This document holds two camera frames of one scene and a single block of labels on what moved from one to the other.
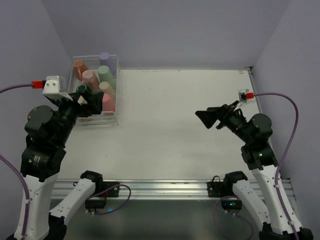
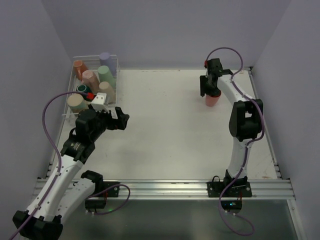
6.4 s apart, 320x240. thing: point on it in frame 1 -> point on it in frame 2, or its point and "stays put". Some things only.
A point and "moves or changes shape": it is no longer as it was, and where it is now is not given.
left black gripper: x=85 y=105 -> x=116 y=120
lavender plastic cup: x=105 y=59 stays put
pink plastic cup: x=108 y=105 moves or changes shape
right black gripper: x=222 y=116 -> x=208 y=86
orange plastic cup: x=79 y=66 stays put
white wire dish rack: x=97 y=73 stays put
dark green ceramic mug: x=83 y=88 stays put
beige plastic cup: x=106 y=87 stays put
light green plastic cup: x=105 y=75 stays put
